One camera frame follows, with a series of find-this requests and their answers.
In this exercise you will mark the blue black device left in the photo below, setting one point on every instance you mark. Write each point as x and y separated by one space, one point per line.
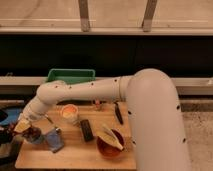
8 119

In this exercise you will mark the orange cup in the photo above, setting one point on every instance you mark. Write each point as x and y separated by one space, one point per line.
70 113

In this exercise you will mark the green plastic tray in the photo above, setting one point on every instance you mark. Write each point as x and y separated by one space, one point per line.
71 76

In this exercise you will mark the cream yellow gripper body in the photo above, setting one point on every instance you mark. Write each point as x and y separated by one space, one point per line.
22 125

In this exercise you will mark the black handled knife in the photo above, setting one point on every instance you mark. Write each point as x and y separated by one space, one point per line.
118 113

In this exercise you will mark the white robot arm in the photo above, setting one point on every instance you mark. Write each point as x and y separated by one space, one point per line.
153 105

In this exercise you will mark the blue plastic cup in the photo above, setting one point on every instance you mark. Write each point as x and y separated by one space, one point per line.
38 141

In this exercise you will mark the bunch of dark grapes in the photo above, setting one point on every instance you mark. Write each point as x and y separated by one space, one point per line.
32 134

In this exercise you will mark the metal spoon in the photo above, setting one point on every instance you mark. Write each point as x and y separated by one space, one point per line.
58 130

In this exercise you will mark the red bowl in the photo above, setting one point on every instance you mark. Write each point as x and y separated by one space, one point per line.
108 151

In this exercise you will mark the yellow corn cob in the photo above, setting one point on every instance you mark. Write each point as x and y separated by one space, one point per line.
109 137

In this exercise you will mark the black rectangular remote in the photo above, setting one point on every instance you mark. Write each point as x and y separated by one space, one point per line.
86 130

